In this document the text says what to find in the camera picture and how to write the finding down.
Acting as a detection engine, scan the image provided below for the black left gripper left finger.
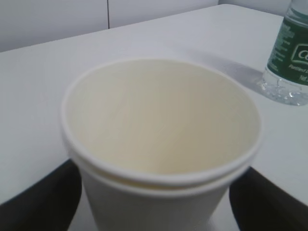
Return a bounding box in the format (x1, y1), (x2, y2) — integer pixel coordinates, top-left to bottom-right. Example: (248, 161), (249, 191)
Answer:
(0, 160), (81, 231)

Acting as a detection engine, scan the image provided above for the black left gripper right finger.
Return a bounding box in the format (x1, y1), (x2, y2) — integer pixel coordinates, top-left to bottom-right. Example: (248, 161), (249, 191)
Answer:
(229, 167), (308, 231)

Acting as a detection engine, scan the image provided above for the white paper cup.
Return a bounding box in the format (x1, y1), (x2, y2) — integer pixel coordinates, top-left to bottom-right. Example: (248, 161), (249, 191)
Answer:
(61, 59), (263, 231)

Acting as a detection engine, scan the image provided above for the clear water bottle green label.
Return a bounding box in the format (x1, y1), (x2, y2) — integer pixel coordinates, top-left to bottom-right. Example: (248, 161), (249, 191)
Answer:
(261, 0), (308, 106)

